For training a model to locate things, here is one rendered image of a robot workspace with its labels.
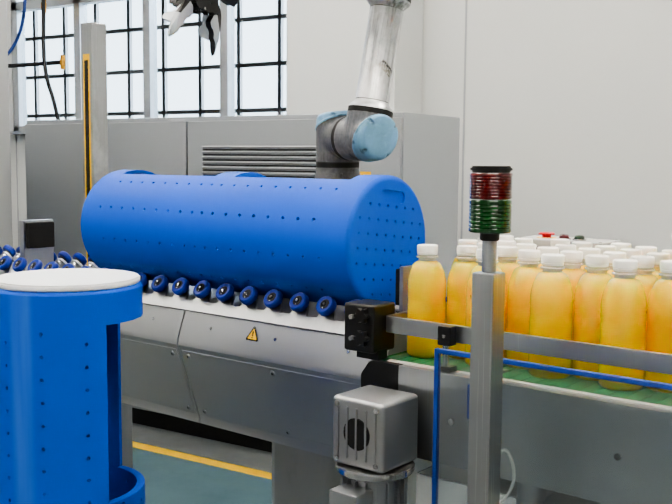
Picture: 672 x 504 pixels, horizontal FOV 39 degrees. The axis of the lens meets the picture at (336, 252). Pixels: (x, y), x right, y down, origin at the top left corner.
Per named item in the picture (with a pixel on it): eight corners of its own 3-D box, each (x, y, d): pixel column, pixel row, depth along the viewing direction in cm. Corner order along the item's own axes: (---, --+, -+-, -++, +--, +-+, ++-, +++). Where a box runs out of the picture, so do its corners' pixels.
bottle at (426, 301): (449, 353, 181) (451, 252, 179) (437, 360, 174) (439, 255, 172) (413, 349, 183) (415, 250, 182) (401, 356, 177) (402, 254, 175)
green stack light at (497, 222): (482, 229, 147) (482, 198, 146) (519, 232, 143) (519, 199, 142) (460, 232, 142) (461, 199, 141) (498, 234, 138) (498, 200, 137)
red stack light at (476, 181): (482, 197, 146) (483, 172, 146) (520, 199, 142) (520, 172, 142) (461, 198, 141) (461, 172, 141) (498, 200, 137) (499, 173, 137)
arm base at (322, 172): (334, 196, 264) (334, 160, 263) (376, 198, 255) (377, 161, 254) (297, 198, 253) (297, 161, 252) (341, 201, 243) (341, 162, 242)
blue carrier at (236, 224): (160, 276, 264) (168, 175, 264) (421, 310, 210) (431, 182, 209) (75, 274, 242) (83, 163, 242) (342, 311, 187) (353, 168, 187)
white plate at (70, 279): (10, 289, 164) (10, 296, 165) (161, 280, 179) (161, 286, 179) (-22, 272, 188) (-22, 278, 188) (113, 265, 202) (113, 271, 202)
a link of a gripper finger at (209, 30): (205, 49, 224) (197, 11, 219) (224, 51, 221) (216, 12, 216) (197, 54, 222) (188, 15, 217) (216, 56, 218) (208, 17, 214)
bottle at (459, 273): (438, 357, 177) (440, 254, 175) (456, 351, 183) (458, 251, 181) (473, 362, 173) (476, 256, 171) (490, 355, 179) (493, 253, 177)
